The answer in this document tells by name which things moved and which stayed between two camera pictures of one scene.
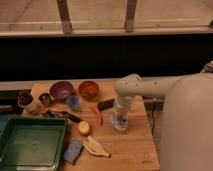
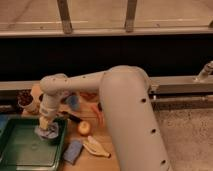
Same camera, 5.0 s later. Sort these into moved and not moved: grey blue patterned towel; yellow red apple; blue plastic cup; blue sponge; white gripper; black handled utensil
Moved: white gripper; grey blue patterned towel
Not moved: yellow red apple; blue sponge; blue plastic cup; black handled utensil
